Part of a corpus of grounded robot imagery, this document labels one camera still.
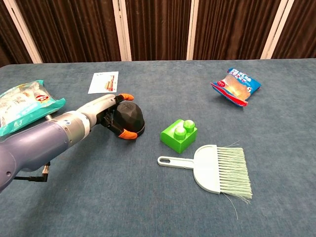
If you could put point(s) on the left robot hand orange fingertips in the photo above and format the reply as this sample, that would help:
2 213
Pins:
103 108

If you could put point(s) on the black faceted dome object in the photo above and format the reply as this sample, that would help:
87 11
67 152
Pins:
132 117

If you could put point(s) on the left robot arm blue grey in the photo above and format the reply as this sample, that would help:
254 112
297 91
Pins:
42 140

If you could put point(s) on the white hand brush green bristles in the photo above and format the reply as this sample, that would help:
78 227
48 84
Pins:
212 168

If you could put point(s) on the white printed paper card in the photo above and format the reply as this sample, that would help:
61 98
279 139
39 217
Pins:
103 82

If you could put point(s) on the green toy building block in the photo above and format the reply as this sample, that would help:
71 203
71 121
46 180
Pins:
176 140

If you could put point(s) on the teal white snack bag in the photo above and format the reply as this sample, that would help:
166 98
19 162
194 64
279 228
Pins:
22 103

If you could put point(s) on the brown pleated curtain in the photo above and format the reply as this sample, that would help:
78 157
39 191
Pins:
158 27

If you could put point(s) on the blue red snack bag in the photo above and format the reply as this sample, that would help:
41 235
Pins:
235 90

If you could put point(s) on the white vertical frame post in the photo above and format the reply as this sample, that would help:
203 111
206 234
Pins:
23 29
192 29
121 29
276 29

